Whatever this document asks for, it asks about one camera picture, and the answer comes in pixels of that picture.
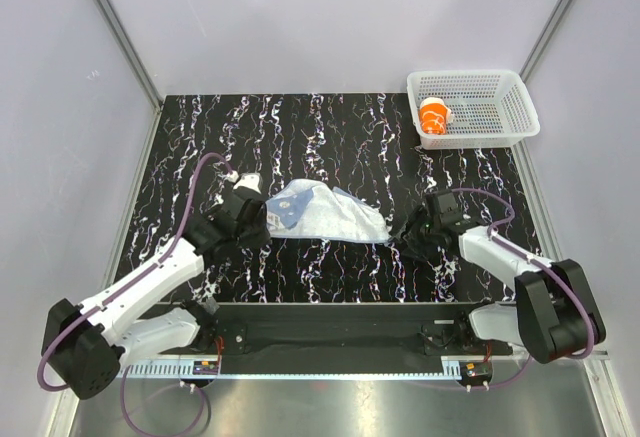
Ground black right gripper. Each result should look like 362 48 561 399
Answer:
388 205 441 263

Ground light blue towel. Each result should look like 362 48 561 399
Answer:
266 179 391 244

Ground orange and white towel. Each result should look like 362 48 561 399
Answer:
419 97 453 135

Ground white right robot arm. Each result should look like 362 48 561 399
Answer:
393 189 606 364

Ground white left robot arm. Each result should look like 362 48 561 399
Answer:
41 188 269 400

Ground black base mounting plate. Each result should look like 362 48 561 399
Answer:
165 303 512 356

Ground white plastic basket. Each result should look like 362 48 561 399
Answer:
406 70 540 150

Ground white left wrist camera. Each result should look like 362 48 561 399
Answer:
233 173 263 194

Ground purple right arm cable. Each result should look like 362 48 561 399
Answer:
449 187 601 393

